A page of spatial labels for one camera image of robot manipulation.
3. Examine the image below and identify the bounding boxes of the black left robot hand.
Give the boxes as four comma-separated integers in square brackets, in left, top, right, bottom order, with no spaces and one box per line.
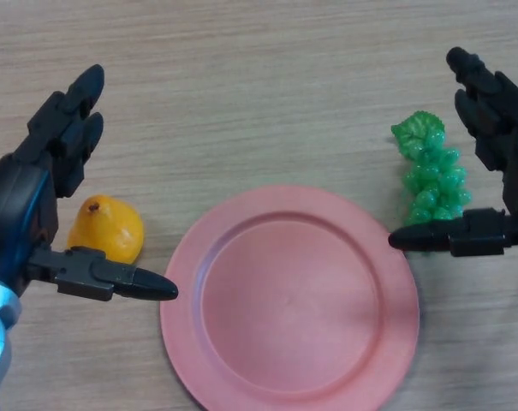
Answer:
[0,63,179,303]

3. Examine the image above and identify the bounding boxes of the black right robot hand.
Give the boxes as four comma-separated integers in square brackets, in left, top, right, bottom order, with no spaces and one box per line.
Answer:
[388,46,518,258]

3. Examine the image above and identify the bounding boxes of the green grape bunch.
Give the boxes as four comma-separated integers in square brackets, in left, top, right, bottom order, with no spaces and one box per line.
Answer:
[390,110,473,254]

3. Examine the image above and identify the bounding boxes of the pink round plate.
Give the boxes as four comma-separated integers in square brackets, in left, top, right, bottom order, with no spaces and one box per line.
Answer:
[159,184,421,411]

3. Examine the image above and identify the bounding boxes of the yellow pear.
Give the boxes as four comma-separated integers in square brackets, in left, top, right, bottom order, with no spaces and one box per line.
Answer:
[66,194,146,265]

